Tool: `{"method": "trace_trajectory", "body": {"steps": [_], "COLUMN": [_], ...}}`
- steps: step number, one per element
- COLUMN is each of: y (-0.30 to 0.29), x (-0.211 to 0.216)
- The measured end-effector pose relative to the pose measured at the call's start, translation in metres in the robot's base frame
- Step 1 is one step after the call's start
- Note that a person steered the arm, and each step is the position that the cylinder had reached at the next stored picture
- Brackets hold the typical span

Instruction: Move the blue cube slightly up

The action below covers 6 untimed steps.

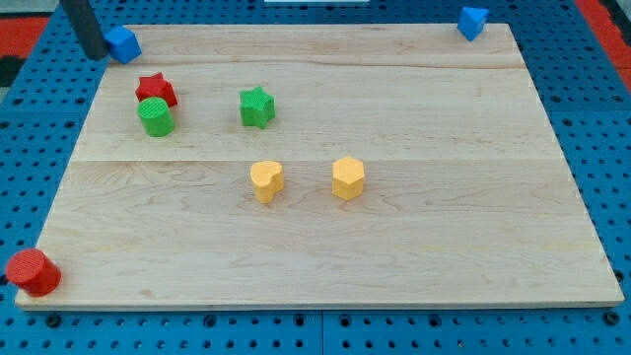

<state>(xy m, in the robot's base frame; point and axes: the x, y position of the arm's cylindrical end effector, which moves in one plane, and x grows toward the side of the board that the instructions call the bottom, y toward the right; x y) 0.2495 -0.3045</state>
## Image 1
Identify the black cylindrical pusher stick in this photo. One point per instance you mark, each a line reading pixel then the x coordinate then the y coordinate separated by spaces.
pixel 83 21

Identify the blue cube block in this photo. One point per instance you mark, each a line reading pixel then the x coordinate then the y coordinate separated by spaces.
pixel 122 44

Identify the red star block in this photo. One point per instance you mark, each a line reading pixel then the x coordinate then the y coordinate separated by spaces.
pixel 156 86

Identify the green cylinder block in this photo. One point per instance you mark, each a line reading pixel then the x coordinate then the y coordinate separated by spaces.
pixel 155 116

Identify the green star block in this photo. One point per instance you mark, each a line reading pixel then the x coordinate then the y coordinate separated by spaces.
pixel 257 107

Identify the light wooden board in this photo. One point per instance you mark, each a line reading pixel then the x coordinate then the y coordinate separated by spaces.
pixel 468 201

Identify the yellow heart block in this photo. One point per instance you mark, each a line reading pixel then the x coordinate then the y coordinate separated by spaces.
pixel 267 179

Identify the red cylinder block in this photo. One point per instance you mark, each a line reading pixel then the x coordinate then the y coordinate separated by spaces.
pixel 33 272

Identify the yellow hexagon block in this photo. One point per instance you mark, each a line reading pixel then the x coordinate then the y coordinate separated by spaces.
pixel 348 177

